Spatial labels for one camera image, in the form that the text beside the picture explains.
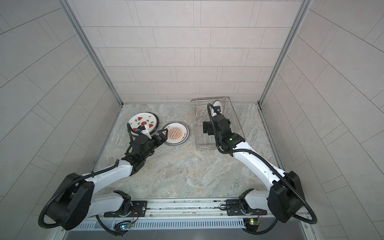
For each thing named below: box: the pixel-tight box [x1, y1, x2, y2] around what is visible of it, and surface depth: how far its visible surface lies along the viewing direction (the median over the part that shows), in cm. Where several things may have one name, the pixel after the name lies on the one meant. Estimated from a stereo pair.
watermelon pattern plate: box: [128, 112, 159, 134], surface depth 104 cm
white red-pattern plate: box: [164, 121, 190, 146], surface depth 99 cm
